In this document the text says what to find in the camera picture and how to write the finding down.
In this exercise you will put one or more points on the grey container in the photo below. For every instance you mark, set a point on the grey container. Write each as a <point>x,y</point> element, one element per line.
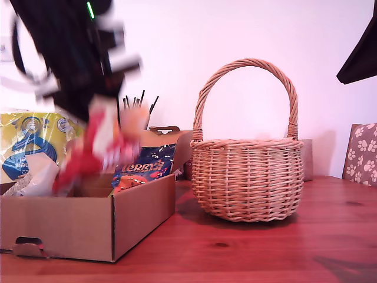
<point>307,159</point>

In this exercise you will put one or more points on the thin black reed stick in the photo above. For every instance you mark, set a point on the thin black reed stick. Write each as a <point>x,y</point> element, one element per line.
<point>154,104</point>
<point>125,103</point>
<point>142,98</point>

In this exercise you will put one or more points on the blue Terry's egg bag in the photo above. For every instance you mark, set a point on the blue Terry's egg bag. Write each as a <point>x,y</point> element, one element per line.
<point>147,171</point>

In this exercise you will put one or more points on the red white egg bag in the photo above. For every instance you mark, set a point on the red white egg bag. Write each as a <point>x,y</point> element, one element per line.
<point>103,141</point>

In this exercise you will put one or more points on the brown cardboard box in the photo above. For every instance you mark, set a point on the brown cardboard box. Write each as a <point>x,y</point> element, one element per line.
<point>73,227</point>

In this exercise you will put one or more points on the woven wicker basket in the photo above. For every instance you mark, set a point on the woven wicker basket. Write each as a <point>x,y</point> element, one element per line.
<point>247,182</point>

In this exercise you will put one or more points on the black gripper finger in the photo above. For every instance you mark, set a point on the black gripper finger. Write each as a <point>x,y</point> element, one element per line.
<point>78,103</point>

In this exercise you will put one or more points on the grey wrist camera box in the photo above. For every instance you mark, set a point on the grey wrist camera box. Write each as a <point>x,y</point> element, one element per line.
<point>123,62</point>

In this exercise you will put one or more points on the paw print chair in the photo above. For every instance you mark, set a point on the paw print chair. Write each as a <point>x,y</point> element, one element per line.
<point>362,153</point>

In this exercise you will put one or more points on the kitchen towel pack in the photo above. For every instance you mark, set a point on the kitchen towel pack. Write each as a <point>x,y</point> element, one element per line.
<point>29,138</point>

